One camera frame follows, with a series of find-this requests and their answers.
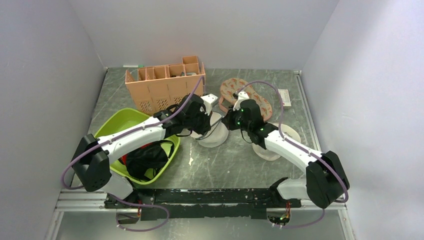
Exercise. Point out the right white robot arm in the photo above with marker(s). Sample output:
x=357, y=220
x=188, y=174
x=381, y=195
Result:
x=325, y=180

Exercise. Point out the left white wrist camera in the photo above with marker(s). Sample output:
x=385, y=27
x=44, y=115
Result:
x=209, y=101

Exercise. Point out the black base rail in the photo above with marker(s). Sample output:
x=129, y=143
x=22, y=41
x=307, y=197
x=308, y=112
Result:
x=153, y=204

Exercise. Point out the black garment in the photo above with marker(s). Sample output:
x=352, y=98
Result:
x=145, y=162

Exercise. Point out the white round mesh laundry bag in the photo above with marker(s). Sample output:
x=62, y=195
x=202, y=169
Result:
x=216, y=136

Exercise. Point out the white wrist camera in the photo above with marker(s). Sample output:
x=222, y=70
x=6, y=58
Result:
x=240, y=97
x=209, y=101

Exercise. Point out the orange plastic organizer box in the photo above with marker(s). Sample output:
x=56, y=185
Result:
x=154, y=88

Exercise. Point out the small white red box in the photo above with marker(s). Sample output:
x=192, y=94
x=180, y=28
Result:
x=285, y=97

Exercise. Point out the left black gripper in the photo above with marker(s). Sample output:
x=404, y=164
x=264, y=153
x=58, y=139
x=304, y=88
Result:
x=206, y=126

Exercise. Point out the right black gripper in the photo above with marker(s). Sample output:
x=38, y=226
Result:
x=228, y=120

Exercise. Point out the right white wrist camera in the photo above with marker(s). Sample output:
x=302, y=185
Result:
x=240, y=97

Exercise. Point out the green white marker pen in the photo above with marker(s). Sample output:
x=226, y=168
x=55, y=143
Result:
x=132, y=66

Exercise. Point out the green plastic basin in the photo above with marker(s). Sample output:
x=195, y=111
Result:
x=124, y=119

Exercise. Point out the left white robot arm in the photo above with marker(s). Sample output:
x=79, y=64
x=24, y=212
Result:
x=93, y=156

